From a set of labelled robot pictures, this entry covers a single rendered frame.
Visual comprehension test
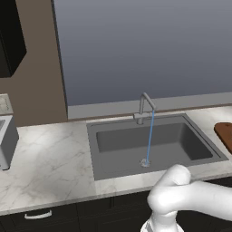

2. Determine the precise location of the white drawer handle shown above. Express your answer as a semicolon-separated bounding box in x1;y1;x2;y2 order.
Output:
24;209;53;220

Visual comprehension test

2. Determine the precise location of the large window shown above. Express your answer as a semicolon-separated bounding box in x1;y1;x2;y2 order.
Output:
50;0;232;121

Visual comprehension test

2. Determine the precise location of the grey kitchen sink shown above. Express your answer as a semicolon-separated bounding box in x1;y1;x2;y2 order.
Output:
86;112;229;181

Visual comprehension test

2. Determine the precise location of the black wall cabinet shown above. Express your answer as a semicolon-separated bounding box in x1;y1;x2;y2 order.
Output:
0;0;28;79

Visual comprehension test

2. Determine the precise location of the blue water stream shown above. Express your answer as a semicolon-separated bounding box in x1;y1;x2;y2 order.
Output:
146;110;156;165

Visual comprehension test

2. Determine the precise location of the brown wooden cutting board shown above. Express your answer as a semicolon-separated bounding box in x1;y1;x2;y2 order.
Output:
213;121;232;154

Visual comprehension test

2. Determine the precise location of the black cabinet door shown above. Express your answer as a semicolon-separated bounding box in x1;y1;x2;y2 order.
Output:
75;189;152;232

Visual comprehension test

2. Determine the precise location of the black drawer front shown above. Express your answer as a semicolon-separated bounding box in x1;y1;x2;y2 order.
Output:
0;202;80;232

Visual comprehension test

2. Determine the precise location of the grey toaster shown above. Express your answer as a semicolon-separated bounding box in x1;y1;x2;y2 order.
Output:
0;115;20;171

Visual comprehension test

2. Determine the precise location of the grey sink faucet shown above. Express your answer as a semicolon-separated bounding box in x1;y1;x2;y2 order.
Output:
133;92;158;125

